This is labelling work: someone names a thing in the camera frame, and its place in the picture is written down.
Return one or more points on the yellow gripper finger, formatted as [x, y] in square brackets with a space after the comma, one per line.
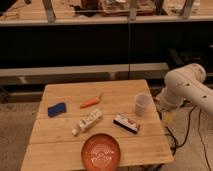
[167, 118]

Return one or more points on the orange ceramic bowl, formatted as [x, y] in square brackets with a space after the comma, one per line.
[100, 152]

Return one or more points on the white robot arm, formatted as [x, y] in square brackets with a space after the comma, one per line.
[184, 83]

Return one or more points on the translucent plastic cup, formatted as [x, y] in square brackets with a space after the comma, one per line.
[142, 102]

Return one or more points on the white plastic bottle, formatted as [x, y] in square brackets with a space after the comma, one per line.
[87, 122]

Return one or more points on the orange toy carrot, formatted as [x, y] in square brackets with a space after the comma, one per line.
[92, 101]

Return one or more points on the blue sponge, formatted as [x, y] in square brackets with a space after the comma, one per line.
[56, 109]

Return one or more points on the cluttered tray on bench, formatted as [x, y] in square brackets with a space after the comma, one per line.
[122, 7]

